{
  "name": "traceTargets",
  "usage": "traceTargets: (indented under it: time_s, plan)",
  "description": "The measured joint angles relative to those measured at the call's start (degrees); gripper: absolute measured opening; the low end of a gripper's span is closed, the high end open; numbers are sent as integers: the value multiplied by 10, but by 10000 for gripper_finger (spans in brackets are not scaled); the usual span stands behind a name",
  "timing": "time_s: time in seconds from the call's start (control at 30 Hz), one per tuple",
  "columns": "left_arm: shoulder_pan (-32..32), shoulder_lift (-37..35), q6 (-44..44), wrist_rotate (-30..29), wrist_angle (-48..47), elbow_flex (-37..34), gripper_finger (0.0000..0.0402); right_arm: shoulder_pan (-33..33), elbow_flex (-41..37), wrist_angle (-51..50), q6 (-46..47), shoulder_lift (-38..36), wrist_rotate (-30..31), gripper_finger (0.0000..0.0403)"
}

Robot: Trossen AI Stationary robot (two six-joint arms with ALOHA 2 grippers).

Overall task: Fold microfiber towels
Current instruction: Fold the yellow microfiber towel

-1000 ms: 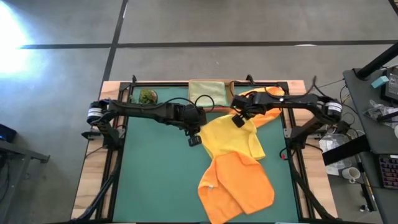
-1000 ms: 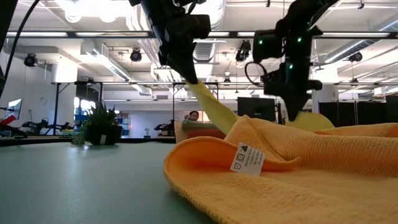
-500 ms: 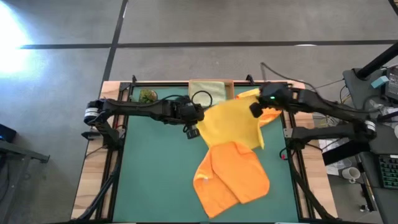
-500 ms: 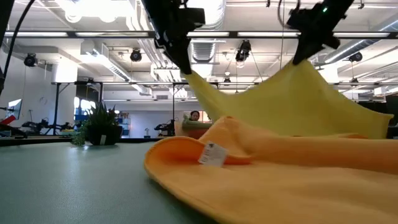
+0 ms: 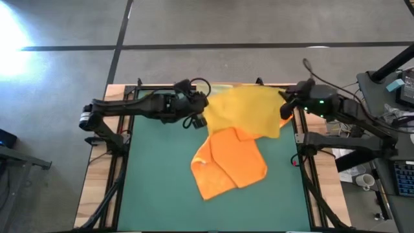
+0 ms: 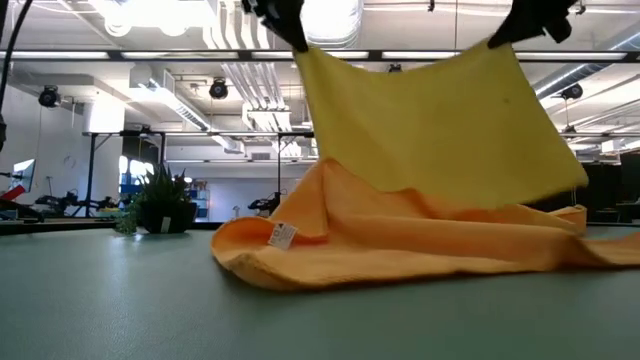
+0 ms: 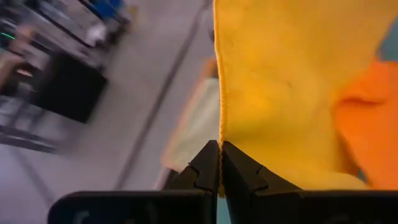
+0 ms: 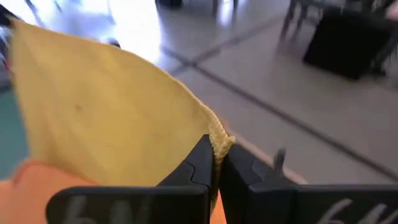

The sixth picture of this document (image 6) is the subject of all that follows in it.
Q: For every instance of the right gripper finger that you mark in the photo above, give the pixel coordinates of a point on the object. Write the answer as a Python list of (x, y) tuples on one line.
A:
[(522, 22), (559, 20)]

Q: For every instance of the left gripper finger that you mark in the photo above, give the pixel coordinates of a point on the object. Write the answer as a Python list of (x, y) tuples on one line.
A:
[(285, 25), (299, 22)]

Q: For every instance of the yellow microfiber towel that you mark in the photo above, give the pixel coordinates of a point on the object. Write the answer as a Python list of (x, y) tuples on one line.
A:
[(425, 135)]

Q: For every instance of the orange towel with white label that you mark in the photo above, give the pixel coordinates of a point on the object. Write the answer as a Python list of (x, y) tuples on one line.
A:
[(400, 250)]

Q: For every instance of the black background robot arm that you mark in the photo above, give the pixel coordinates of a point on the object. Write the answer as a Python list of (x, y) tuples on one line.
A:
[(265, 202), (65, 201)]

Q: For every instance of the black overhead light beam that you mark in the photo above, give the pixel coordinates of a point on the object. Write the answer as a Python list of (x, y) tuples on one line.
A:
[(115, 55)]

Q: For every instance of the black partition panels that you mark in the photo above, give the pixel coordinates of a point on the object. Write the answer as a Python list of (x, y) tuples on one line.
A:
[(612, 185)]

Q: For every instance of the blue storage shelf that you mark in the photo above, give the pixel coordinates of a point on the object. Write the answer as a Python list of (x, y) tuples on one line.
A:
[(201, 202)]

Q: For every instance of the small potted plant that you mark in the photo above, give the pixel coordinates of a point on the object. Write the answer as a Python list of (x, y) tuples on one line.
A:
[(162, 200)]

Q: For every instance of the black metal stand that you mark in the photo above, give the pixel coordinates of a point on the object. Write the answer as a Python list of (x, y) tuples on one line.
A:
[(90, 175)]

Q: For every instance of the lit computer monitor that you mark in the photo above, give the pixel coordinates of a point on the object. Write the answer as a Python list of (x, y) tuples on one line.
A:
[(23, 176)]

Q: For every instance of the teal table mat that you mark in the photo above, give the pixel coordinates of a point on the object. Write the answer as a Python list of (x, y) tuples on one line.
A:
[(200, 310)]

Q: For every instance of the black hanging camera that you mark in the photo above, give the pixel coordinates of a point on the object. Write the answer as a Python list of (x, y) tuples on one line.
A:
[(571, 91), (395, 67), (48, 96), (218, 90)]

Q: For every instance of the black background rig frame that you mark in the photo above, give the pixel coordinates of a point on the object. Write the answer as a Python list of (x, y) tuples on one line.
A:
[(295, 134)]

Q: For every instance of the black table frame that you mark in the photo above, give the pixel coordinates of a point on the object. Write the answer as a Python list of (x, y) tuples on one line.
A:
[(50, 226)]

